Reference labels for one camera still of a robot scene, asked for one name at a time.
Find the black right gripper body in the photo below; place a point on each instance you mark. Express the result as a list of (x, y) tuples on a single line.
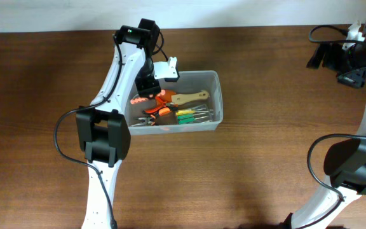
[(326, 55)]

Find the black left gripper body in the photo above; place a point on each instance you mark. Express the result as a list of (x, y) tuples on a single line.
[(148, 86)]

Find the orange screwdriver bit holder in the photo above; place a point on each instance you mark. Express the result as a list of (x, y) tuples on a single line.
[(137, 99)]

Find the orange scraper with wooden handle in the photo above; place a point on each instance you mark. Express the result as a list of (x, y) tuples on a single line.
[(172, 98)]

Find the small red-handled cutting pliers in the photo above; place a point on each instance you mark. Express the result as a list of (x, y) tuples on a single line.
[(160, 105)]

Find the orange-black long-nose pliers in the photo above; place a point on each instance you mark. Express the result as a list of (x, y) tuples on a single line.
[(150, 117)]

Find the clear case of screwdrivers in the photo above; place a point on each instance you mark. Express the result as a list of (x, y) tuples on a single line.
[(197, 114)]

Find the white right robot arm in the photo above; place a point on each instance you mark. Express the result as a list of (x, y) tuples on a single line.
[(337, 162)]

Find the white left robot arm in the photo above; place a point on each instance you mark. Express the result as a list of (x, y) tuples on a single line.
[(104, 136)]

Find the clear plastic container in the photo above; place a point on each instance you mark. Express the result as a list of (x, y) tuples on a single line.
[(189, 82)]

